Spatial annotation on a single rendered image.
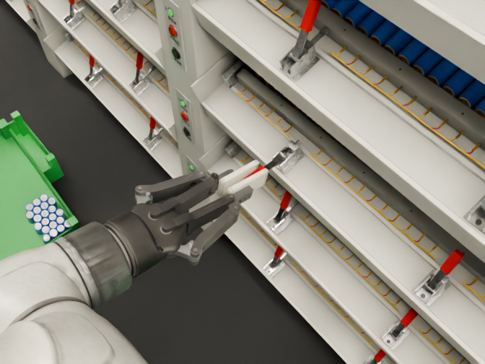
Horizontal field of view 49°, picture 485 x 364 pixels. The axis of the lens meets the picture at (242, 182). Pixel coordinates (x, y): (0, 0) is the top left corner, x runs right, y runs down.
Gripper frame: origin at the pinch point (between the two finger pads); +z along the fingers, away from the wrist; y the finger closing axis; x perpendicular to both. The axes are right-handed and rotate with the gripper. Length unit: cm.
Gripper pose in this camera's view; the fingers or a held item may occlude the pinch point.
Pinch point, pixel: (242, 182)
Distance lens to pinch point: 74.4
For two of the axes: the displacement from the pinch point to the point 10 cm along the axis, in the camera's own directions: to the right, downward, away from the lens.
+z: 7.4, -4.1, 5.3
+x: 1.7, -6.6, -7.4
